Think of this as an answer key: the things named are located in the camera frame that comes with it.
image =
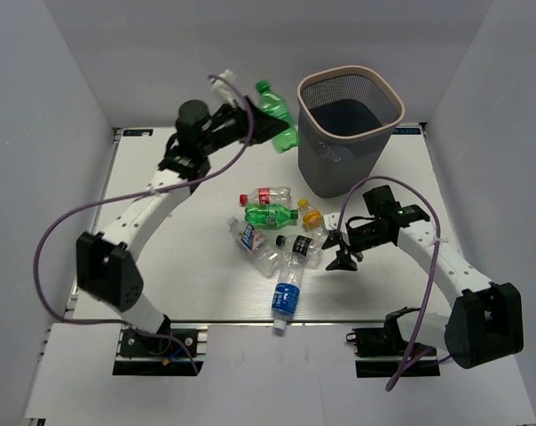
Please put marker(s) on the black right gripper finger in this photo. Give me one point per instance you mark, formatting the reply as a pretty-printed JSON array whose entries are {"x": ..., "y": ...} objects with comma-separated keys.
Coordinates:
[
  {"x": 344, "y": 261},
  {"x": 336, "y": 238}
]

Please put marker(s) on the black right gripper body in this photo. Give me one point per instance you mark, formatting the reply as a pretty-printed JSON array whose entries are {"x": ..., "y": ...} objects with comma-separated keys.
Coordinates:
[{"x": 365, "y": 236}]

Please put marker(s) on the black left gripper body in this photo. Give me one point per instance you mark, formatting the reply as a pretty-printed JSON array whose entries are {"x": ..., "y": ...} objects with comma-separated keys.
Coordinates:
[{"x": 229, "y": 130}]

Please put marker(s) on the green bottle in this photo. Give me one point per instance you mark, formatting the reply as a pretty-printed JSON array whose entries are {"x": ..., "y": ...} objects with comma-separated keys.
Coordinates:
[
  {"x": 277, "y": 107},
  {"x": 270, "y": 214}
]

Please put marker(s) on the clear bottle yellow label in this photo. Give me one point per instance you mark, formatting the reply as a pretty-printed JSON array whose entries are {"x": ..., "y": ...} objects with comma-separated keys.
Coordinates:
[{"x": 313, "y": 223}]

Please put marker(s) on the clear bottle black cap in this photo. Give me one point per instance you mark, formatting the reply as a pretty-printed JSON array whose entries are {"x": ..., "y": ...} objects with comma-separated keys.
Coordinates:
[{"x": 308, "y": 248}]

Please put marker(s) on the clear bottle blue white label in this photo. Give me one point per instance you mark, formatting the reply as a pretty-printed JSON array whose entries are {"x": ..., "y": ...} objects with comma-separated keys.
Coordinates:
[{"x": 265, "y": 255}]

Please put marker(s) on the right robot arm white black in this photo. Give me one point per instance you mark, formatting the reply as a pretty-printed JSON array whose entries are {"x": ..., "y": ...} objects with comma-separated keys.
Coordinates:
[{"x": 485, "y": 322}]

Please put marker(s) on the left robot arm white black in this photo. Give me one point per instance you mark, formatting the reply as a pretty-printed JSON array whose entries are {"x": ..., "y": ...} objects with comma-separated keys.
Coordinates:
[{"x": 106, "y": 261}]

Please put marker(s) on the grey mesh waste bin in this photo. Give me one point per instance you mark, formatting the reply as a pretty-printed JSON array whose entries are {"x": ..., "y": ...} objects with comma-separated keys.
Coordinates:
[{"x": 346, "y": 117}]

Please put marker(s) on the clear bottle red cap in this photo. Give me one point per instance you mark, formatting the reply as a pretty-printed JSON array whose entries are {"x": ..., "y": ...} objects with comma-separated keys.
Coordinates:
[{"x": 267, "y": 195}]

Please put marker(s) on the green bottle in pile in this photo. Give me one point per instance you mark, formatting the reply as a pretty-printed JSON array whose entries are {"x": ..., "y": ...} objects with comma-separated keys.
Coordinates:
[{"x": 270, "y": 214}]

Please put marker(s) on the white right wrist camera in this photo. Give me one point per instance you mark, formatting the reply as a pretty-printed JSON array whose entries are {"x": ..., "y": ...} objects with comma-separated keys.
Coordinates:
[{"x": 330, "y": 222}]

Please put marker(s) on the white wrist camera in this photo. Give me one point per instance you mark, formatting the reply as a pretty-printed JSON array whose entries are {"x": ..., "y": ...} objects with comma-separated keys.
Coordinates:
[
  {"x": 222, "y": 90},
  {"x": 330, "y": 222}
]

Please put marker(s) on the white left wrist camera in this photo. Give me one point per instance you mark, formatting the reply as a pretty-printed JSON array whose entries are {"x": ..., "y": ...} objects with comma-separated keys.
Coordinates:
[{"x": 222, "y": 90}]

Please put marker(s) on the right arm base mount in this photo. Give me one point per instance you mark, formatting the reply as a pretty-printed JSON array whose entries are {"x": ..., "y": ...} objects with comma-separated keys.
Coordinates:
[{"x": 377, "y": 357}]

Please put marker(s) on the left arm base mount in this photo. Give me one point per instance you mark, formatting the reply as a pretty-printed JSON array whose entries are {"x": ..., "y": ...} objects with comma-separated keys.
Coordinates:
[{"x": 137, "y": 355}]

